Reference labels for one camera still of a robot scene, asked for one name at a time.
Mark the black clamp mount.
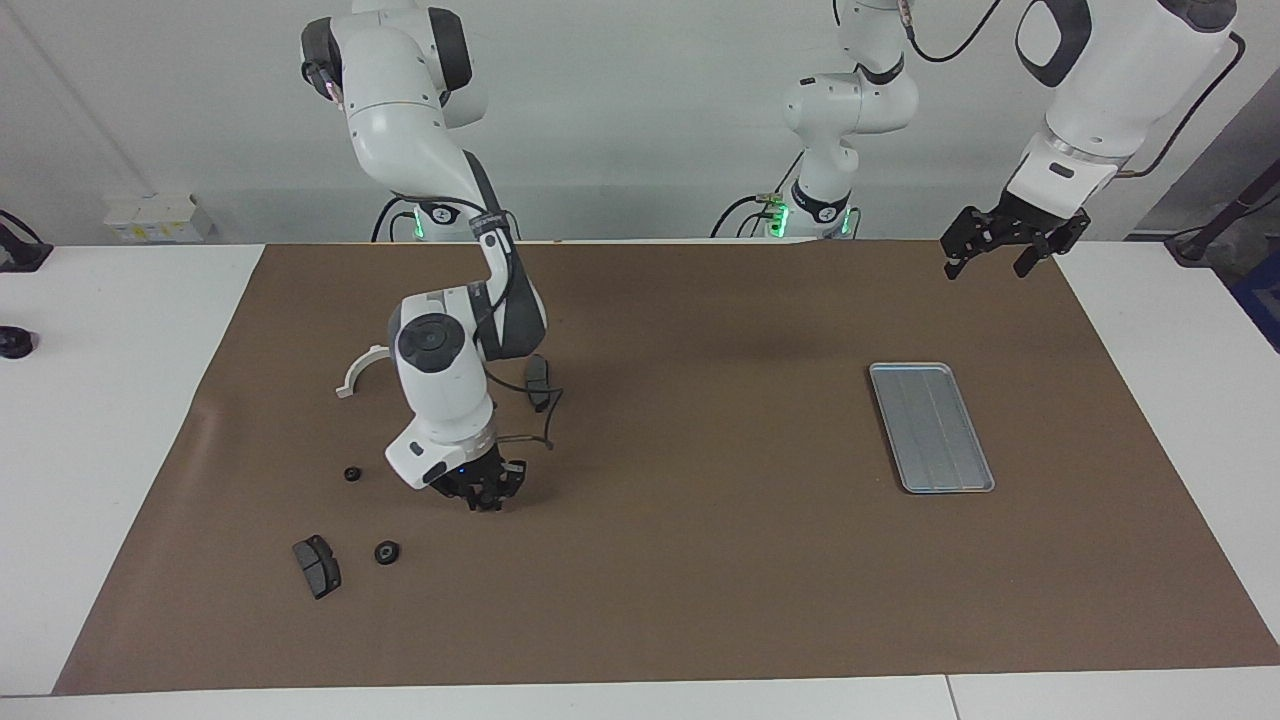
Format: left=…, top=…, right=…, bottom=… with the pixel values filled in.
left=0, top=210, right=53, bottom=273

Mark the silver metal tray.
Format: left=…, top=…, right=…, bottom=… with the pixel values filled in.
left=868, top=361, right=997, bottom=496

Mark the black base cable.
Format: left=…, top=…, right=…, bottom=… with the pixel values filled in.
left=372, top=195, right=421, bottom=243
left=710, top=150, right=803, bottom=241

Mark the black stand pole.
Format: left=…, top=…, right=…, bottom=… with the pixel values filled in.
left=1165, top=160, right=1280, bottom=266

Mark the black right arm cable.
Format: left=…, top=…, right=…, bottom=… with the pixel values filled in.
left=487, top=340, right=566, bottom=451

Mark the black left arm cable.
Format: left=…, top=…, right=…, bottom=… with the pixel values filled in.
left=900, top=0, right=1247, bottom=181

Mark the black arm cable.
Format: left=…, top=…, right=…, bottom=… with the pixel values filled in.
left=487, top=340, right=566, bottom=451
left=900, top=0, right=1247, bottom=181

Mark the white power strip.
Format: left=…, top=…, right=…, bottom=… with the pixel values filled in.
left=103, top=193, right=216, bottom=243

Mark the white curved plastic bracket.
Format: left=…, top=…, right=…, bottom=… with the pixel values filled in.
left=335, top=343, right=396, bottom=400

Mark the brown table mat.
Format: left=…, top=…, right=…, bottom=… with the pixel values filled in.
left=52, top=240, right=1280, bottom=696

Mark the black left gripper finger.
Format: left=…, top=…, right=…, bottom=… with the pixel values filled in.
left=940, top=207, right=1001, bottom=281
left=1014, top=208, right=1092, bottom=279

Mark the blue box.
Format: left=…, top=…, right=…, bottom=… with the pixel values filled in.
left=1232, top=250, right=1280, bottom=351

